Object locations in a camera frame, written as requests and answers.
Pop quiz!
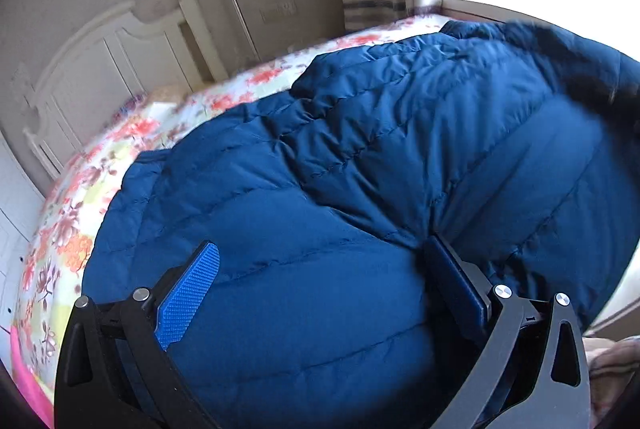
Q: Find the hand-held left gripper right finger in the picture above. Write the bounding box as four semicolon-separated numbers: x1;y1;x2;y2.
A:
423;234;592;429

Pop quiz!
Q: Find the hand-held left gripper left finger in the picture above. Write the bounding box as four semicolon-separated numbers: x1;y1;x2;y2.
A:
54;240;221;429

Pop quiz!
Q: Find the blue quilted down jacket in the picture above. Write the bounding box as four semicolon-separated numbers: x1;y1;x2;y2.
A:
80;20;640;429

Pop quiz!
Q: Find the floral bed sheet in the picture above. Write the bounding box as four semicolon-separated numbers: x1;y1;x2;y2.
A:
10;14;447;416

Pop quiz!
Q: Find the wooden window sill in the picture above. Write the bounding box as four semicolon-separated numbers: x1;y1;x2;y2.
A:
442;0;547;26

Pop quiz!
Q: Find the pink cloth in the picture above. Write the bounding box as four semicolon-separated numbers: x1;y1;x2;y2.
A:
10;328;57;428

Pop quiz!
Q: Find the beige pillow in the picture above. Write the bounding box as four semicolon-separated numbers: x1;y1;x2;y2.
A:
148;83;202;106

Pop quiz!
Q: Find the white wooden headboard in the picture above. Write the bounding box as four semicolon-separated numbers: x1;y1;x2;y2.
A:
22;0;232;181

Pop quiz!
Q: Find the beige wall socket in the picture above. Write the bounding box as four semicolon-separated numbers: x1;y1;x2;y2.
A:
260;0;299;21

